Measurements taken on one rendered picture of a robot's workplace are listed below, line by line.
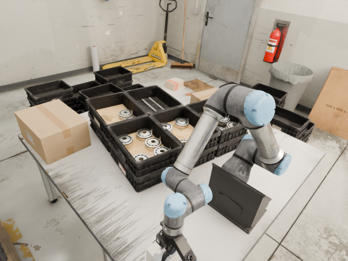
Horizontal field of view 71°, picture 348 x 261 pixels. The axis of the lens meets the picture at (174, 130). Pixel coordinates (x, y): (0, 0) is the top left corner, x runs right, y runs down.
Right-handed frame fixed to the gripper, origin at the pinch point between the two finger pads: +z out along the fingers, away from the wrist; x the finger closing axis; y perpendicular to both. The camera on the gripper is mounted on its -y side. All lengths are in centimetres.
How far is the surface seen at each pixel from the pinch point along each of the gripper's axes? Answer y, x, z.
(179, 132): 57, -63, -5
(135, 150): 61, -28, -5
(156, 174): 40.0, -26.2, -2.3
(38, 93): 240, -31, 27
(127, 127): 78, -34, -11
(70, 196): 66, 13, 8
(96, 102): 118, -35, -12
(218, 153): 32, -76, 4
